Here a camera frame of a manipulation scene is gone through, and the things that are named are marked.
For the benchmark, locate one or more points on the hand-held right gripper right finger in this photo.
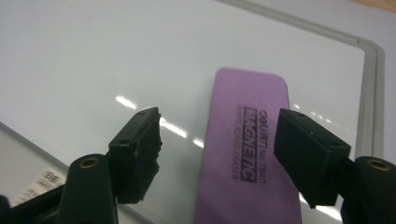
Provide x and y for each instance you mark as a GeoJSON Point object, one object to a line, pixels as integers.
{"type": "Point", "coordinates": [308, 158]}

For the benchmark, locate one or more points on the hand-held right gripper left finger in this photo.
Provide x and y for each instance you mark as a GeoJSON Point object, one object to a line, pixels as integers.
{"type": "Point", "coordinates": [137, 155]}

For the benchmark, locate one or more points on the purple whiteboard eraser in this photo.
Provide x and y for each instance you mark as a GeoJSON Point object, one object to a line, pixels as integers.
{"type": "Point", "coordinates": [246, 149]}

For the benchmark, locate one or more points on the white whiteboard with grey frame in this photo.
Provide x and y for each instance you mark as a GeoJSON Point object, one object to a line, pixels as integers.
{"type": "Point", "coordinates": [124, 56]}

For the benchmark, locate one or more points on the white printed label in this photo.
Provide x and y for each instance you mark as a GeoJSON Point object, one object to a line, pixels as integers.
{"type": "Point", "coordinates": [40, 186]}

